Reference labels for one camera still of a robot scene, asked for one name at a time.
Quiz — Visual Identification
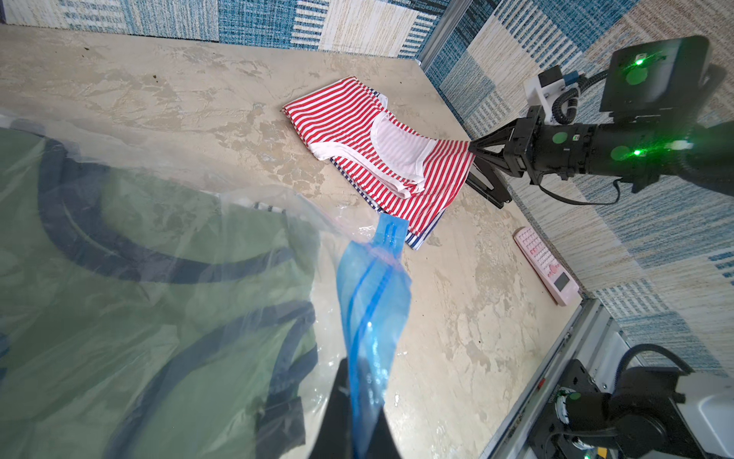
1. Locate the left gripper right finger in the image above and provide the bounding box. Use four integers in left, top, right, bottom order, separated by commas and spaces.
366, 409, 401, 459

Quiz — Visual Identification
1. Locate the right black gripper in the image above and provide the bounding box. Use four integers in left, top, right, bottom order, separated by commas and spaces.
469, 106, 602, 185

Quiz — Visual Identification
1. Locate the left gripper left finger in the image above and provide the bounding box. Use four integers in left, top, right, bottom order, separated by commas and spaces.
309, 359, 352, 459

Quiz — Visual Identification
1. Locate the red white striped tank top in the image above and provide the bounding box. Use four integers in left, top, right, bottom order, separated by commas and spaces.
283, 76, 474, 233

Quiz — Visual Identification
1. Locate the navy white striped tank top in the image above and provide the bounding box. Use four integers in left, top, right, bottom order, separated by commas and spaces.
331, 85, 448, 252

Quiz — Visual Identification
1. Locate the clear vacuum bag blue zipper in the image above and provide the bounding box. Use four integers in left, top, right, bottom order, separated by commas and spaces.
1, 116, 411, 458

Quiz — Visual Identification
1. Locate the green garment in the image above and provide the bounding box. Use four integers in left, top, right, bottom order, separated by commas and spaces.
1, 128, 319, 458

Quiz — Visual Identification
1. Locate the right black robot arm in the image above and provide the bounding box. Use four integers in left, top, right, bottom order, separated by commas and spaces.
468, 36, 733, 208

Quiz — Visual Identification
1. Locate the black stapler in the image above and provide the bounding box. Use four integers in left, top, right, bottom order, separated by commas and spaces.
466, 158, 512, 210

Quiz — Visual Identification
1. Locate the pink calculator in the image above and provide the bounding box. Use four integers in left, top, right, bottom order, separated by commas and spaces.
513, 227, 579, 306

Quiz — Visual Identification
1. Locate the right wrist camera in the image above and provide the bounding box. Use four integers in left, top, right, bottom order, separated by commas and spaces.
524, 65, 579, 125

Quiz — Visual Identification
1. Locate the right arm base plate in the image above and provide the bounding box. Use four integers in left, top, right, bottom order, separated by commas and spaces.
528, 359, 617, 458

